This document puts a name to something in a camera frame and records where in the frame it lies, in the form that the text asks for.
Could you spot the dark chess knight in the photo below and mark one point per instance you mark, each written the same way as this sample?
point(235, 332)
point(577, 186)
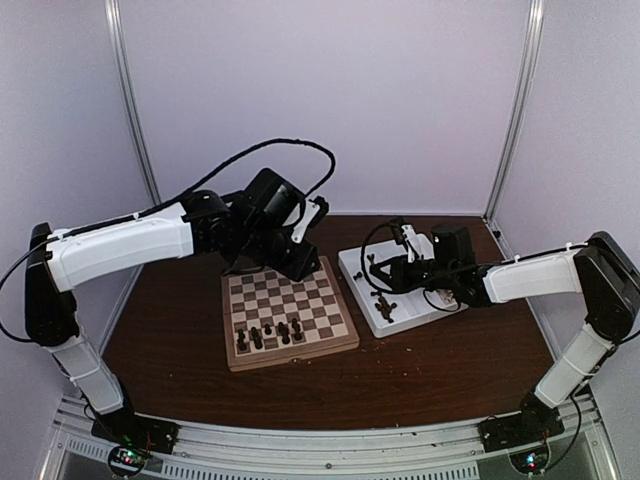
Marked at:
point(385, 308)

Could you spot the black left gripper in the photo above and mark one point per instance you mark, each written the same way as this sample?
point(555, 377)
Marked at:
point(298, 269)

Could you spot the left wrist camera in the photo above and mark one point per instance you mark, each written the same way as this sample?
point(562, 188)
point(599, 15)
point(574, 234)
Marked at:
point(307, 214)

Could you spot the aluminium front rail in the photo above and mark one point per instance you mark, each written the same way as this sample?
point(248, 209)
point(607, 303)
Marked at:
point(440, 451)

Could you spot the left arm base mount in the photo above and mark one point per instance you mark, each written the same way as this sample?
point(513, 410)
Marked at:
point(125, 427)

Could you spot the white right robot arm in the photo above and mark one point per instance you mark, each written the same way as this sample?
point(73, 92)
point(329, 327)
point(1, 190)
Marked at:
point(595, 278)

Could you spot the right aluminium frame post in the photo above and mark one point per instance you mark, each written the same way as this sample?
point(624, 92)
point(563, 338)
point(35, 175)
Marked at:
point(527, 70)

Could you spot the wooden chess board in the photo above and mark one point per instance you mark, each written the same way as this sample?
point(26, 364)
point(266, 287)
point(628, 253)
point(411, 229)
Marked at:
point(267, 297)

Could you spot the left aluminium frame post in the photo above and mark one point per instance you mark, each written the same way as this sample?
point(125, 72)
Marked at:
point(118, 42)

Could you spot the white plastic divided tray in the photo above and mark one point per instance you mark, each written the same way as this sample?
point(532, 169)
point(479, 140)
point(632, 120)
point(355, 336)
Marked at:
point(414, 309)

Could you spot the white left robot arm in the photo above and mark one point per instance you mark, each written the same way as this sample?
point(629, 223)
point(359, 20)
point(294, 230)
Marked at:
point(59, 261)

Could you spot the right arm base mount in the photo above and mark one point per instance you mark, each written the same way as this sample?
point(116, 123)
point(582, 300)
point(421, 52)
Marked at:
point(534, 422)

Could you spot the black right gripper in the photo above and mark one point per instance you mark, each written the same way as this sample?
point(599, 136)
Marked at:
point(394, 280)

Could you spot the aluminium frame post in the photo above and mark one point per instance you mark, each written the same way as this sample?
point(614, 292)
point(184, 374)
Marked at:
point(118, 42)
point(527, 70)

